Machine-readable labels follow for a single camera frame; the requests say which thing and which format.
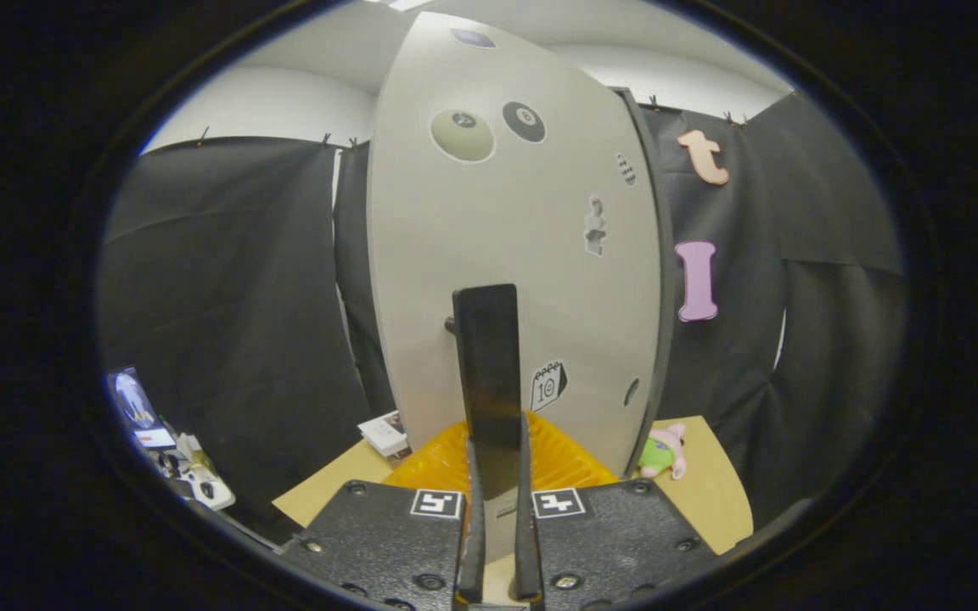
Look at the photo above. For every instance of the white gadget pile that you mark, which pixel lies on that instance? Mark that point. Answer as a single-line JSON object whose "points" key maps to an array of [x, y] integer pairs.
{"points": [[200, 484]]}

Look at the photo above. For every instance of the white book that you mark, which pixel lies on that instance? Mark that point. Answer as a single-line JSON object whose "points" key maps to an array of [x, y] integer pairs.
{"points": [[383, 431]]}

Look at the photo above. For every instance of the lit screen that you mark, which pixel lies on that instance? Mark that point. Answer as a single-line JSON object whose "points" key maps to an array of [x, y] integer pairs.
{"points": [[134, 403]]}

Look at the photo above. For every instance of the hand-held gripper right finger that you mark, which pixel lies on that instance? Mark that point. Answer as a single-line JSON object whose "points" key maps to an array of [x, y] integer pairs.
{"points": [[616, 543]]}

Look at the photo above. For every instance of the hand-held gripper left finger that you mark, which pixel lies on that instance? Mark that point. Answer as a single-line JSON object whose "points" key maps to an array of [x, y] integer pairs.
{"points": [[387, 543]]}

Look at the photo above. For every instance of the black backdrop cloth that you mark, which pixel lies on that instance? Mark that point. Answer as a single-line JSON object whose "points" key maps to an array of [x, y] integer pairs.
{"points": [[226, 297]]}

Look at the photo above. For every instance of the green and pink plush toy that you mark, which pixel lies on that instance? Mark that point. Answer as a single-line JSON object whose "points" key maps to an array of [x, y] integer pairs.
{"points": [[660, 454]]}

